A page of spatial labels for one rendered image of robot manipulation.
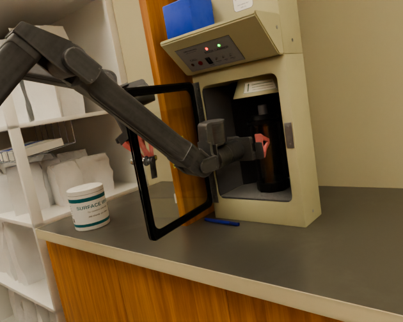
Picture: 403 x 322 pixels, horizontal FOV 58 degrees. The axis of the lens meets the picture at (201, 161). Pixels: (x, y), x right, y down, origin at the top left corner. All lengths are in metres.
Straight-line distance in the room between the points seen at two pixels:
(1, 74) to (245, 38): 0.55
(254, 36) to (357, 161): 0.67
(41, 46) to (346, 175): 1.10
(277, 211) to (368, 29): 0.67
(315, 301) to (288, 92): 0.51
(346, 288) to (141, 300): 0.66
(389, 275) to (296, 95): 0.49
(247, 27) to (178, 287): 0.70
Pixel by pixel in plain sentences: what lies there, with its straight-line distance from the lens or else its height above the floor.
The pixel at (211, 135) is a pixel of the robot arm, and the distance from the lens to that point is 0.90.
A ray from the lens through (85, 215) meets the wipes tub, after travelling 1.37.
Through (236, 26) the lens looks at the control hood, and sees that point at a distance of 0.93.
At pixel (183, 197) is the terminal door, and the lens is 1.06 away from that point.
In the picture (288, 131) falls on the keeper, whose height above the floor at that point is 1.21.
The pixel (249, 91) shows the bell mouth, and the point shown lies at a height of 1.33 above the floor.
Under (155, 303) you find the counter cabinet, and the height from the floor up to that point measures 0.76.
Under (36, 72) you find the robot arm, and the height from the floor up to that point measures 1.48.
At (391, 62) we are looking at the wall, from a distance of 1.34.
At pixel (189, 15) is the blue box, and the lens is 1.02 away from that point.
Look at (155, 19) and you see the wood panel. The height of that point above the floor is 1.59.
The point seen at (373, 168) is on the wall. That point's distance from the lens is 1.40.
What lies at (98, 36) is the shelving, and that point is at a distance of 2.24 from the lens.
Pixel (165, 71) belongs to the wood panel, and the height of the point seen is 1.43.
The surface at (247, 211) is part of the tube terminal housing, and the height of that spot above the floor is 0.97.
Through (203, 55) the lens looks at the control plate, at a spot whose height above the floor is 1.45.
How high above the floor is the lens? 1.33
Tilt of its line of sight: 9 degrees down
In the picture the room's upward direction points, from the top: 10 degrees counter-clockwise
